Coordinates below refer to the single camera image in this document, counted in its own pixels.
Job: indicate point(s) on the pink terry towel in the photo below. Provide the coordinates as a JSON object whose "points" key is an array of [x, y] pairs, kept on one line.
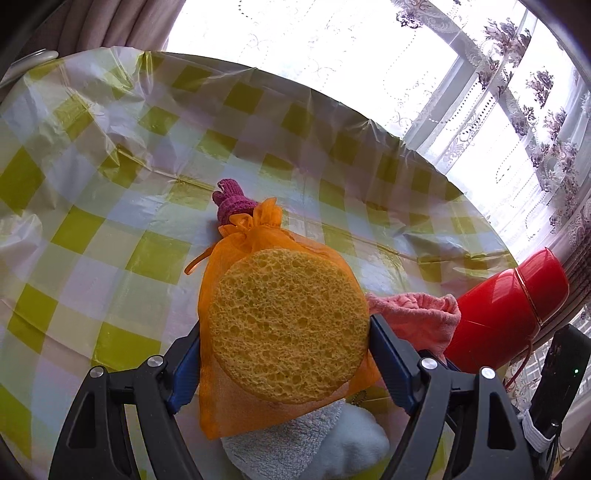
{"points": [[415, 318]]}

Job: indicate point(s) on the light blue fluffy towel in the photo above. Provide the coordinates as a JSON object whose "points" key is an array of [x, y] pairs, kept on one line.
{"points": [[323, 443]]}

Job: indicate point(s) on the beige curtain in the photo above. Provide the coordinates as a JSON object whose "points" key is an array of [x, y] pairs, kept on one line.
{"points": [[115, 23]]}

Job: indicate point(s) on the green checked plastic tablecloth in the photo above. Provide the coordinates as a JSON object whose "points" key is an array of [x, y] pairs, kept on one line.
{"points": [[115, 207]]}

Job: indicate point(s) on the white furniture frame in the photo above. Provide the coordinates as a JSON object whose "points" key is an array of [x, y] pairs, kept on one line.
{"points": [[32, 60]]}

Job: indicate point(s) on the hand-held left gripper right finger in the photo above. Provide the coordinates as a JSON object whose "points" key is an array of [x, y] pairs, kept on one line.
{"points": [[392, 364]]}

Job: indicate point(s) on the red plastic thermos jug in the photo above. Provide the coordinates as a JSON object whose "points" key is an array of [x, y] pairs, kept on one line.
{"points": [[498, 314]]}

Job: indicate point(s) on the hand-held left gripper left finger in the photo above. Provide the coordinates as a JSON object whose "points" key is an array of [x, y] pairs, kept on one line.
{"points": [[184, 378]]}

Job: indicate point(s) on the small magenta knitted glove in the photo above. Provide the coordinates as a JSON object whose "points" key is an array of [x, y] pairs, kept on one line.
{"points": [[231, 203]]}

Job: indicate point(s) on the white lace curtain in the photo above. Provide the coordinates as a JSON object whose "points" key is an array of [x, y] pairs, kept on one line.
{"points": [[508, 92]]}

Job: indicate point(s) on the yellow round sponge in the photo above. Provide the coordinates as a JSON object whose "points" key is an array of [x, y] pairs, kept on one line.
{"points": [[286, 323]]}

